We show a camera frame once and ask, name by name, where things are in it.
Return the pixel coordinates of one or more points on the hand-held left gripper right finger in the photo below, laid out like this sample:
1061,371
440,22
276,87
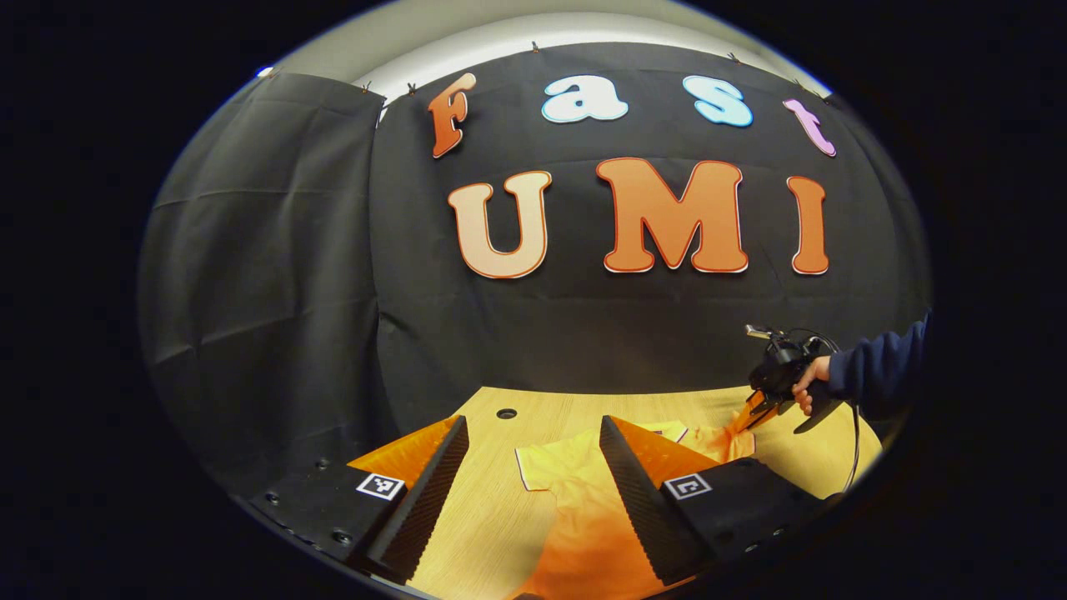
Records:
638,500

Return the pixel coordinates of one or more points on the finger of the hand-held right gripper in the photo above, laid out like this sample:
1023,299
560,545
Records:
758,410

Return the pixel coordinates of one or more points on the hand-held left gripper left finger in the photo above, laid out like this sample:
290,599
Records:
421,500

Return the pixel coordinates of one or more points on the orange T-shirt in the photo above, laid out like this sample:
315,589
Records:
575,517

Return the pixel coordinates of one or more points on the row of small backdrop clips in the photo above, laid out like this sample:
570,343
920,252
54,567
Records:
534,47

